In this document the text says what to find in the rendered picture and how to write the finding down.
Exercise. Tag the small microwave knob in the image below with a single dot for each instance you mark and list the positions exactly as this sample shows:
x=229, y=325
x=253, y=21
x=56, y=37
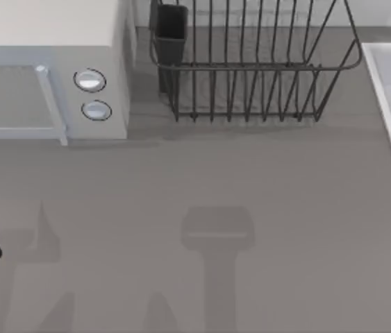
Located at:
x=96, y=110

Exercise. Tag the large microwave knob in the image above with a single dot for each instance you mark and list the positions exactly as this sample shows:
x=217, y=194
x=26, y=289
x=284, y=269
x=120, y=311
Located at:
x=89, y=80

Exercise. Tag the black cutlery holder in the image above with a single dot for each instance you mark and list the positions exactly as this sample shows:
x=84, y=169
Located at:
x=170, y=31

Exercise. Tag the microwave oven door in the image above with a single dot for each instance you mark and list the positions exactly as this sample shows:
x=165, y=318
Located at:
x=7, y=97

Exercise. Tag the pale microwave oven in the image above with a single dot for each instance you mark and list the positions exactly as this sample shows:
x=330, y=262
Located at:
x=42, y=27

